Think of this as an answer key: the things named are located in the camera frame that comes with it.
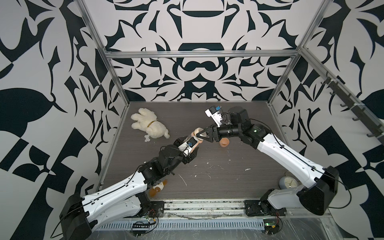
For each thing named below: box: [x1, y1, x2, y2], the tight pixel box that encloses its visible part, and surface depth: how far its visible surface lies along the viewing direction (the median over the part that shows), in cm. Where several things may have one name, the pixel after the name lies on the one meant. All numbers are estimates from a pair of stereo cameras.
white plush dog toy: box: [130, 108, 170, 142], surface depth 99 cm
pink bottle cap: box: [219, 137, 230, 148], surface depth 96 cm
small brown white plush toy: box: [149, 180, 168, 198], surface depth 80 cm
